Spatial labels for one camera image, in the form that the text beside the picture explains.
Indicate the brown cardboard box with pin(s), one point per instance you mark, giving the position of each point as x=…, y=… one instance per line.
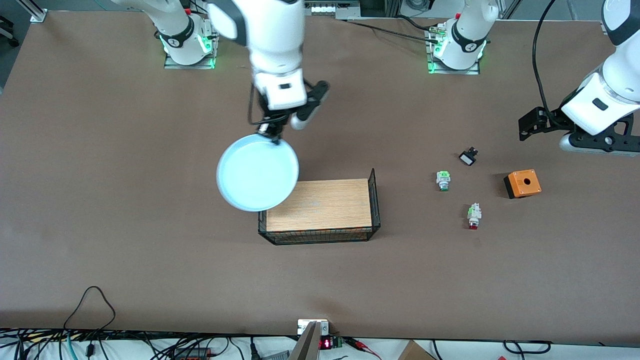
x=415, y=351

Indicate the silver metal bracket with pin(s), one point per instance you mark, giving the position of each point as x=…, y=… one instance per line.
x=311, y=332

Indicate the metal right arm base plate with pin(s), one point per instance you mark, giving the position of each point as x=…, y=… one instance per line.
x=212, y=37

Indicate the red push button switch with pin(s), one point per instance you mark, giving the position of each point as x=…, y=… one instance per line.
x=474, y=215

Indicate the orange black button box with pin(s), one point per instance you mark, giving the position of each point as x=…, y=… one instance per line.
x=522, y=183

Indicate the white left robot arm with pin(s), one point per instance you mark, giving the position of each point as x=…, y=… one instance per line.
x=620, y=75

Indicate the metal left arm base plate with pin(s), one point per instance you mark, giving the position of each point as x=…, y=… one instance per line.
x=433, y=67

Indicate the light blue round plate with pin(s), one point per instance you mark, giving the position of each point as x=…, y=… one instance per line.
x=255, y=172

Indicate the red clip test lead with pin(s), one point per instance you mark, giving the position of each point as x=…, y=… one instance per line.
x=362, y=346

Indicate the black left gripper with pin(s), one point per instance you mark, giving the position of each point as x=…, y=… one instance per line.
x=548, y=122

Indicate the red digit display module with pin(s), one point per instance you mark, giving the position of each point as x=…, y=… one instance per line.
x=327, y=343

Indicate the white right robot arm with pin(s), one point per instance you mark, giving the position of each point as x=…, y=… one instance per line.
x=275, y=40

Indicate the black white rectangular switch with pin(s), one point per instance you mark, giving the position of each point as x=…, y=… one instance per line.
x=468, y=158

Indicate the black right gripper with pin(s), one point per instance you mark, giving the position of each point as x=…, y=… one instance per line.
x=273, y=126

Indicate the green push button switch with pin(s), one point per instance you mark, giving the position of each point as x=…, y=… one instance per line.
x=443, y=180

